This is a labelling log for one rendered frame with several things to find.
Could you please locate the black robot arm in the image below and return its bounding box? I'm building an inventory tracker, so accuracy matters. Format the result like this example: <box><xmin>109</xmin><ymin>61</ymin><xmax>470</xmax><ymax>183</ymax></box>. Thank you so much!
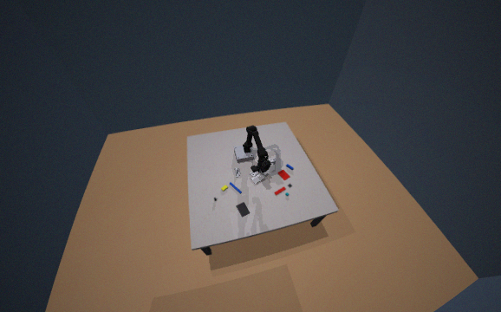
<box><xmin>243</xmin><ymin>125</ymin><xmax>270</xmax><ymax>172</ymax></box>

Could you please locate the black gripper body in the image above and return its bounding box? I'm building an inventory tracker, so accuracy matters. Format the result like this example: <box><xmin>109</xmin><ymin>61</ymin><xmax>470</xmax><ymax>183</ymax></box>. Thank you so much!
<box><xmin>251</xmin><ymin>162</ymin><xmax>262</xmax><ymax>172</ymax></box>

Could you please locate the red square plate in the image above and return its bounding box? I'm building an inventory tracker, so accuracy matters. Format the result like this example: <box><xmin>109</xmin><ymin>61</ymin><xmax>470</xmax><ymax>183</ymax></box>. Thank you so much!
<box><xmin>278</xmin><ymin>170</ymin><xmax>290</xmax><ymax>180</ymax></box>

